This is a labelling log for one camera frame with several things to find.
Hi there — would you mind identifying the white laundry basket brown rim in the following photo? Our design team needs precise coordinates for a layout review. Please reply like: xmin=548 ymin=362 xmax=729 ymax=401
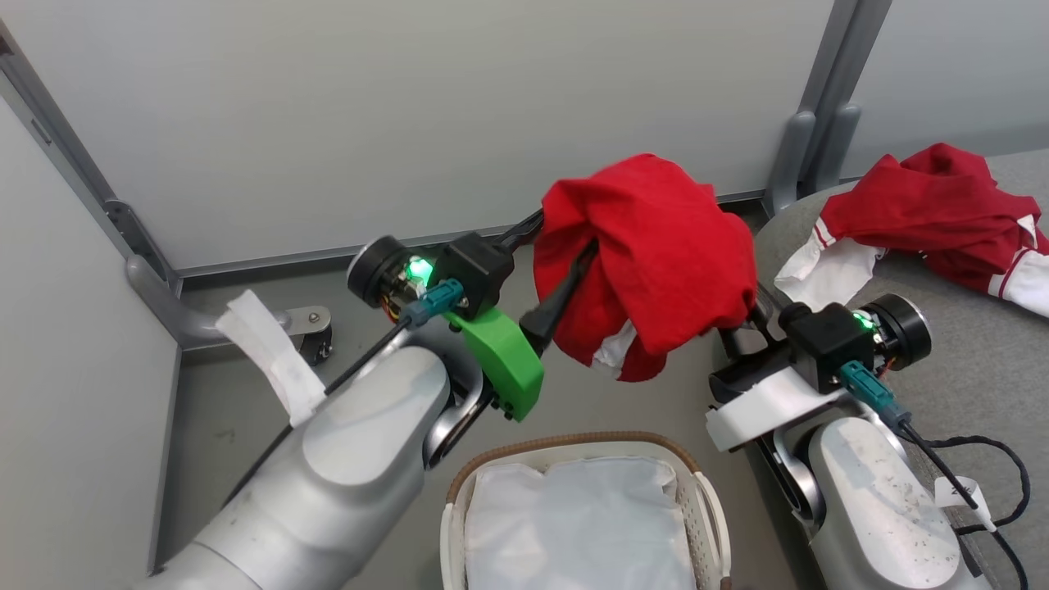
xmin=440 ymin=432 xmax=733 ymax=590

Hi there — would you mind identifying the plain red garment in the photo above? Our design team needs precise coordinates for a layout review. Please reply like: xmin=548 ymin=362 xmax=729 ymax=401
xmin=533 ymin=153 xmax=759 ymax=384

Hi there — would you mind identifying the red and white jersey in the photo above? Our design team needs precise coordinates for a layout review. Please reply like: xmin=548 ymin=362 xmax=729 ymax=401
xmin=773 ymin=143 xmax=1049 ymax=320

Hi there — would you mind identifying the grey double partition post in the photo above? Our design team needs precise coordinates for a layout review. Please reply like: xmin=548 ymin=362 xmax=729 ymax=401
xmin=762 ymin=0 xmax=896 ymax=217

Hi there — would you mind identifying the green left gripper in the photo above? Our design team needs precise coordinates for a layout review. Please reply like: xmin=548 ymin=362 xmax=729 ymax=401
xmin=447 ymin=209 xmax=600 ymax=424

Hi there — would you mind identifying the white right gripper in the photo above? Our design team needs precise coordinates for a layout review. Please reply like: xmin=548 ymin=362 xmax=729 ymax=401
xmin=705 ymin=285 xmax=855 ymax=454

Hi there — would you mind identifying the white cable tag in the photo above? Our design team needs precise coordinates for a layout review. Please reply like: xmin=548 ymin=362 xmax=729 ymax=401
xmin=934 ymin=475 xmax=997 ymax=534

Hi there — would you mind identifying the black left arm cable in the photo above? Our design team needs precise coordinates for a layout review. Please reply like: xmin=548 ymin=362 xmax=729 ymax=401
xmin=221 ymin=315 xmax=412 ymax=509

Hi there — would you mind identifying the grey partition corner post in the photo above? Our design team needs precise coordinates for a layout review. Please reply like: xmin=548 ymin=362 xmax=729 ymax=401
xmin=0 ymin=20 xmax=183 ymax=289

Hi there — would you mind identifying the teal cable connector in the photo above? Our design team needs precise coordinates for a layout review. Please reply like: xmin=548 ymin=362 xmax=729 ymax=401
xmin=838 ymin=361 xmax=911 ymax=428
xmin=400 ymin=279 xmax=466 ymax=328

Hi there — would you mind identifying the teal right cable connector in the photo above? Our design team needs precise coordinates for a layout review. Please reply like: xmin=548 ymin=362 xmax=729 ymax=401
xmin=838 ymin=361 xmax=911 ymax=428

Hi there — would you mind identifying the white basket liner cloth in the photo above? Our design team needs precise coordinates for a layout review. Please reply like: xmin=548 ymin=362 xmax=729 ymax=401
xmin=463 ymin=456 xmax=698 ymax=590

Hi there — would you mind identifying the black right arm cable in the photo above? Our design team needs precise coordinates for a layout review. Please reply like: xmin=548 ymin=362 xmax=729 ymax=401
xmin=897 ymin=416 xmax=1032 ymax=590

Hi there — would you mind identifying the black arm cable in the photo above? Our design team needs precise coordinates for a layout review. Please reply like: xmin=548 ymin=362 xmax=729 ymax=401
xmin=221 ymin=315 xmax=412 ymax=509
xmin=897 ymin=416 xmax=1032 ymax=590

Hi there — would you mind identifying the black caster wheel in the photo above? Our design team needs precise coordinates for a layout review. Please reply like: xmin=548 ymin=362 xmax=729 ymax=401
xmin=295 ymin=326 xmax=334 ymax=366

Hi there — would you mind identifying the white tape strip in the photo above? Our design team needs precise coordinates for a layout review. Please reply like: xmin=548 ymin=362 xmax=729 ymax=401
xmin=215 ymin=289 xmax=328 ymax=429

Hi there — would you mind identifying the grey partition bottom rail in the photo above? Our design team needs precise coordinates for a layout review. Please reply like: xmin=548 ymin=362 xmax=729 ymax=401
xmin=174 ymin=190 xmax=771 ymax=278

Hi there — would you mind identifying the grey fabric sofa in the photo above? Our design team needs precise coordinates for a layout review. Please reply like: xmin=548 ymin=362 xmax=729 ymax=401
xmin=711 ymin=147 xmax=1049 ymax=590

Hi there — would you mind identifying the grey partition foot bar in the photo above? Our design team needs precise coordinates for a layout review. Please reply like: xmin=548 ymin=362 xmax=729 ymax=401
xmin=125 ymin=254 xmax=333 ymax=349

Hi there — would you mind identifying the teal left cable connector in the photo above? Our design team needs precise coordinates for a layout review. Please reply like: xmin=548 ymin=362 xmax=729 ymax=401
xmin=400 ymin=279 xmax=466 ymax=328

